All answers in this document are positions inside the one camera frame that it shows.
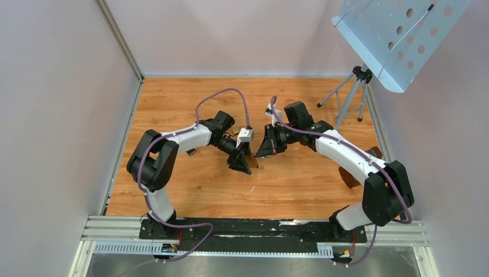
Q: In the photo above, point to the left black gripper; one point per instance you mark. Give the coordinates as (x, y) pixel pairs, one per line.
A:
(240, 163)

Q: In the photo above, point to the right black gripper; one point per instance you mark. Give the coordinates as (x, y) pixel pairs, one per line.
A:
(270, 145)

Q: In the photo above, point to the black cable lock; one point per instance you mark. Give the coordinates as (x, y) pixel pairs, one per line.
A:
(191, 152)

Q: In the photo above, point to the large brass padlock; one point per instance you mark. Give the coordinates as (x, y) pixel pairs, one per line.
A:
(252, 162)

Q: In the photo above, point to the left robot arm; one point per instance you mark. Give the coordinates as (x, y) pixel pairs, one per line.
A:
(152, 162)

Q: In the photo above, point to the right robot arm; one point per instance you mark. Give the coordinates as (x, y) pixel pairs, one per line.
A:
(387, 192)

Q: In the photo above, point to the grey stand tripod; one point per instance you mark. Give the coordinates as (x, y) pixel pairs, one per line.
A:
(362, 76)

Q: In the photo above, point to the light blue music stand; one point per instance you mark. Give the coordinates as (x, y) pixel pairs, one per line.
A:
(396, 38)

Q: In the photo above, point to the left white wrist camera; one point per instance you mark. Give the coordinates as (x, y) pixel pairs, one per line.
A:
(245, 135)

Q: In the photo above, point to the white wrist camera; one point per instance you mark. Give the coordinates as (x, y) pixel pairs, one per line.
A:
(276, 115)
(245, 135)

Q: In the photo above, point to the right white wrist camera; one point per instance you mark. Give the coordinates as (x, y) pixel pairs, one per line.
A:
(276, 115)

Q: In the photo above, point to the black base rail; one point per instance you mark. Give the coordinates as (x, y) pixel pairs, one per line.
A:
(228, 237)

